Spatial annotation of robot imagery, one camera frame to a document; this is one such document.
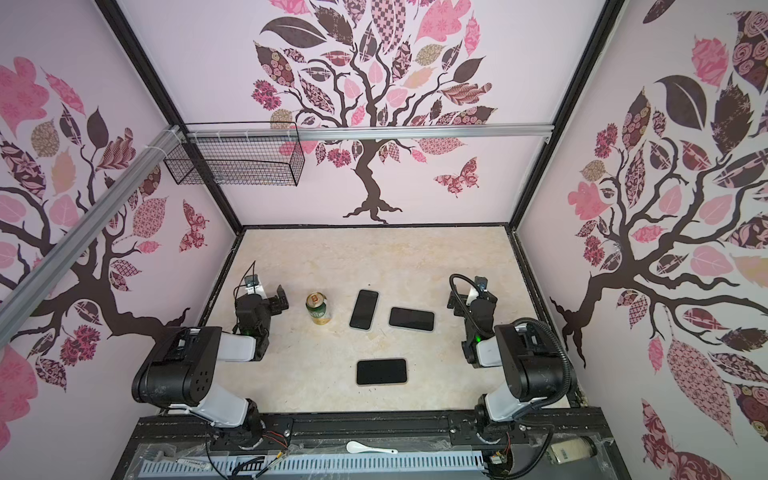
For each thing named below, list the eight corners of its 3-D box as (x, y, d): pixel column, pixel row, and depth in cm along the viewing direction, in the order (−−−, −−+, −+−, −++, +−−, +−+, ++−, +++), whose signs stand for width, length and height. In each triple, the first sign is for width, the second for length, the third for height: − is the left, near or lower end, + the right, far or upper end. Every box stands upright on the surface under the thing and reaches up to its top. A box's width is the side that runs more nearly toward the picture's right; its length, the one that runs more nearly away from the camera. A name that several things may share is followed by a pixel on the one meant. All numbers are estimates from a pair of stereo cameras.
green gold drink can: (311, 326, 95) (303, 309, 86) (314, 309, 99) (307, 291, 90) (329, 326, 95) (323, 309, 86) (332, 309, 99) (326, 291, 90)
